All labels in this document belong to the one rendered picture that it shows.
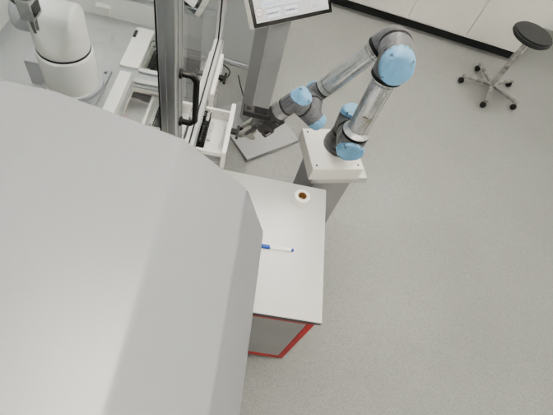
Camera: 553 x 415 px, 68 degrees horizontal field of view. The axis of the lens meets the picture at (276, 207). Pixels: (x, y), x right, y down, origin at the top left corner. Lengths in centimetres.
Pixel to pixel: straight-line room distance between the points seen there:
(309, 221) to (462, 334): 141
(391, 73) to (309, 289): 84
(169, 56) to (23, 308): 64
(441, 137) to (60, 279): 340
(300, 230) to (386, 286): 107
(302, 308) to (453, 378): 133
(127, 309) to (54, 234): 12
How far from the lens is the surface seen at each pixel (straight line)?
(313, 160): 186
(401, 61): 145
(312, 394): 233
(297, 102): 158
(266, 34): 251
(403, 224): 296
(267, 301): 157
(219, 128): 188
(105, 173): 58
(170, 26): 93
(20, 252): 53
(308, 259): 168
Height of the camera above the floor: 222
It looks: 56 degrees down
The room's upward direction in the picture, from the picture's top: 21 degrees clockwise
